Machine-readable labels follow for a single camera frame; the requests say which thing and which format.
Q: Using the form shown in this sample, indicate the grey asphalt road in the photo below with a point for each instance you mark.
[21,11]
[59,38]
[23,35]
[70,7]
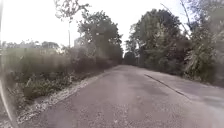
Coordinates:
[126,100]

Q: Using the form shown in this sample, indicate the pale gravel road verge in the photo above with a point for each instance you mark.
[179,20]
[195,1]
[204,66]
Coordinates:
[55,98]

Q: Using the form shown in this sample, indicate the row of trees and bushes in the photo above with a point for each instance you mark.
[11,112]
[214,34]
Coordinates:
[176,46]
[43,70]

